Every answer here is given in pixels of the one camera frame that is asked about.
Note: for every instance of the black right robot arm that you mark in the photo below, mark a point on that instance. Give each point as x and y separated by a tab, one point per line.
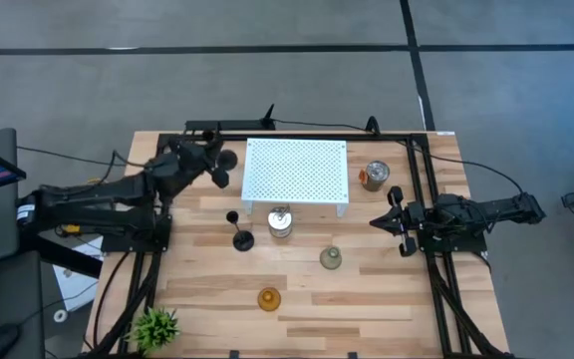
491	210

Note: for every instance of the white perforated metal shelf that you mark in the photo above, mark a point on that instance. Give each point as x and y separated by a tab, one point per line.
294	169

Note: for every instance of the black aluminium table frame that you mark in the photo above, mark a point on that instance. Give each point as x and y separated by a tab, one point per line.
317	136

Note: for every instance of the silver candle tin orange tag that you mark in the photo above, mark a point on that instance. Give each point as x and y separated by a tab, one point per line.
376	174

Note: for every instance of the small green artificial plant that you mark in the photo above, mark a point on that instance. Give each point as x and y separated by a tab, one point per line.
153	329

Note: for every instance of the white paper sheet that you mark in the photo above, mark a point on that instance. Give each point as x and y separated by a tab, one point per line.
75	284

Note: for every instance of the white tape roll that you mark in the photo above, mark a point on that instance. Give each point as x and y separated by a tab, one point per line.
56	315

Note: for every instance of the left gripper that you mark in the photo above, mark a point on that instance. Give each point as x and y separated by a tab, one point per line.
187	162

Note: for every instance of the amber ribbed glass candle holder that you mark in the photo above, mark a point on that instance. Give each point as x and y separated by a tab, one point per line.
269	299

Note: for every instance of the silver candle tin green label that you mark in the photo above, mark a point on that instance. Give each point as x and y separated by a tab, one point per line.
280	227

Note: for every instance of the clear ribbed glass vase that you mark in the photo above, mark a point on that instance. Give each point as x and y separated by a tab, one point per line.
331	258

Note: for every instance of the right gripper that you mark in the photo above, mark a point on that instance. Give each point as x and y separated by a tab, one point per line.
414	219

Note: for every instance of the black electronics box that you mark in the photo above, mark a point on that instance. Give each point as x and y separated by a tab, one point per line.
227	124

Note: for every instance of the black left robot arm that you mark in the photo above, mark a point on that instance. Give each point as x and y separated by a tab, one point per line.
92	199

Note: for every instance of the dark grey side desk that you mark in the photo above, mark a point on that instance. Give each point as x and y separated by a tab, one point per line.
18	299

